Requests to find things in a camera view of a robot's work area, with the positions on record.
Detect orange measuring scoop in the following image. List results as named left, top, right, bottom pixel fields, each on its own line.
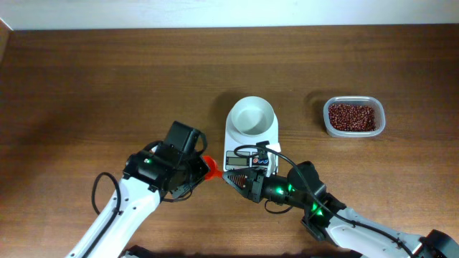
left=202, top=156, right=223, bottom=181

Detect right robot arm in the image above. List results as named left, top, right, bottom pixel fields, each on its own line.
left=222, top=161, right=458, bottom=258

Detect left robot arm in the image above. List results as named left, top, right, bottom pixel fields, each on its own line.
left=68, top=121, right=210, bottom=257

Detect white digital kitchen scale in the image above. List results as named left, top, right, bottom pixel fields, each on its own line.
left=223, top=114, right=279, bottom=171

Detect white bowl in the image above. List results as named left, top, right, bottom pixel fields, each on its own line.
left=229, top=96, right=275, bottom=137

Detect clear plastic container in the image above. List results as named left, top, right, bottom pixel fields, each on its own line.
left=323, top=96, right=386, bottom=138

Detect red beans in container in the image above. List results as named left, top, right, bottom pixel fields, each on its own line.
left=328, top=104, right=376, bottom=132

